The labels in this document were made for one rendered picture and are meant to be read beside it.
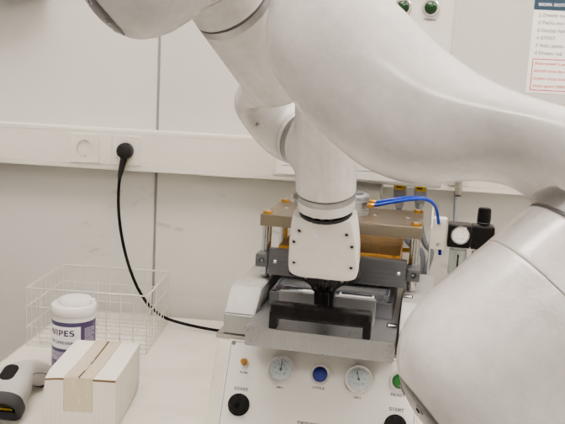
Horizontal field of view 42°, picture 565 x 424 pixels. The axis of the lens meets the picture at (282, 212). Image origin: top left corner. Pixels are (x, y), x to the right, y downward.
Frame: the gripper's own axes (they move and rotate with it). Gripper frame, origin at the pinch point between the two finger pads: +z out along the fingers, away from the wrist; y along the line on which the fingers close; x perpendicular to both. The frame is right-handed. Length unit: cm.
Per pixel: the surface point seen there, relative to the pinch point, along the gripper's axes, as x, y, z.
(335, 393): -5.9, 2.8, 13.1
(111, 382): -6.9, -33.7, 16.0
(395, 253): 15.5, 9.5, 0.5
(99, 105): 65, -66, -3
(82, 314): 13, -49, 19
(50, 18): 71, -78, -22
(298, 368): -3.7, -3.3, 10.9
